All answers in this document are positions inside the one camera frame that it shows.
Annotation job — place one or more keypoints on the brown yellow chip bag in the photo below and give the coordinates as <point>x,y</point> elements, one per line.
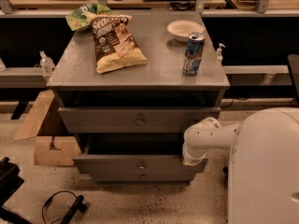
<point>115,46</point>

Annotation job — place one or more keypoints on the white pump bottle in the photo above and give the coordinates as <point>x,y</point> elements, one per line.
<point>219,53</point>

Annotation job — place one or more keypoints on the grey drawer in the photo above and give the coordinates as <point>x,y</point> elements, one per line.
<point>145,177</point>
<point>135,152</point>
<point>133,119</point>

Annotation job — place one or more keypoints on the clear sanitizer bottle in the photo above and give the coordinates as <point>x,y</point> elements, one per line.
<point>46,63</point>

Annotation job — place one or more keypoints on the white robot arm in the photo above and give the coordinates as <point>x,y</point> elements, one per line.
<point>263,172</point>

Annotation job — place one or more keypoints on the grey drawer cabinet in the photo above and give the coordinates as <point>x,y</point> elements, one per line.
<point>159,83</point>

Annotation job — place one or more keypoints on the grey bottom drawer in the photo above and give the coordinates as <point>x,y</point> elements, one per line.
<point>145,177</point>

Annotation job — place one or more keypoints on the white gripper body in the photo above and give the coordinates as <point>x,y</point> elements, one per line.
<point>193,155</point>

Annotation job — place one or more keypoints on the green snack bag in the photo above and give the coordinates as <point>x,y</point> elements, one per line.
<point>77,19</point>

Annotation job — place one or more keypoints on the black stand leg left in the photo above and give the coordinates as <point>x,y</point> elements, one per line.
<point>78,205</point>

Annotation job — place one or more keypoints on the white bowl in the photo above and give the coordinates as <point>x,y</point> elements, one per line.
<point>180,30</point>

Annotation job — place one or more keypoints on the cardboard box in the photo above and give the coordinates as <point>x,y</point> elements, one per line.
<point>53,146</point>

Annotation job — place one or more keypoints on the blue drink can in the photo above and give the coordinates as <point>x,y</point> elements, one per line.
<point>193,53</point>

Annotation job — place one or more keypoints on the grey top drawer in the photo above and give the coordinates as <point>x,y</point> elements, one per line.
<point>133,119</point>

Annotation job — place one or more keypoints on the black crate left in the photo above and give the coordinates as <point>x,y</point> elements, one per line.
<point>9,183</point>

